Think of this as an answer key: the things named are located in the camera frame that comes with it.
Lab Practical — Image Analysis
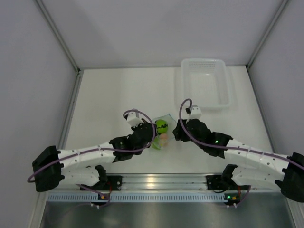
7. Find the pink fake egg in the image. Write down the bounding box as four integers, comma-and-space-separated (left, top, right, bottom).
159, 133, 169, 141

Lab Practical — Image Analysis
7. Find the green fake melon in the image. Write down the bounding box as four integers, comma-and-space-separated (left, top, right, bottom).
155, 119, 168, 134

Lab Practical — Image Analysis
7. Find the clear zip top bag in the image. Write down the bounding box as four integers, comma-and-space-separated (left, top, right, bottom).
151, 114, 176, 150

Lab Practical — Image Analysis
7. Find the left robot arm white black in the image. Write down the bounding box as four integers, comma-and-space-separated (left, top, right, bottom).
30, 122, 156, 192

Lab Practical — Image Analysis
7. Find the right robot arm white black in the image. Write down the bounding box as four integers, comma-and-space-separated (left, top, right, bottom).
173, 119, 304, 203

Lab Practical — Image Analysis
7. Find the white plastic basket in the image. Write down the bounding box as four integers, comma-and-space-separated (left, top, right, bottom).
181, 58, 232, 110

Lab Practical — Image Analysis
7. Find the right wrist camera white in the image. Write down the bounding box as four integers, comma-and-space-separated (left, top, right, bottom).
186, 105, 202, 122

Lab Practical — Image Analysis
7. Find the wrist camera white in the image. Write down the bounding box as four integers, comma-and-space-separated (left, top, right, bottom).
186, 105, 202, 122
125, 109, 143, 127

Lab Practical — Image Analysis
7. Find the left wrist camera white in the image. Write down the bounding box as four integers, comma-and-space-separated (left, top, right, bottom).
125, 109, 143, 127

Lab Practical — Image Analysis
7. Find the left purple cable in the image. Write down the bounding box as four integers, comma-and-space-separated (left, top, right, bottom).
28, 109, 157, 183

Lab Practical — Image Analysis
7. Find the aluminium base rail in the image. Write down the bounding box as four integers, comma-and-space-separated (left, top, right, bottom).
66, 172, 262, 192

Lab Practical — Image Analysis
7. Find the white slotted cable duct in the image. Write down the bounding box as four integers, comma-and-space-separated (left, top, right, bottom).
47, 192, 238, 203

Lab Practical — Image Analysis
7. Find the left aluminium frame post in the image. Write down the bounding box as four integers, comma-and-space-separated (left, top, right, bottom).
33, 0, 80, 73

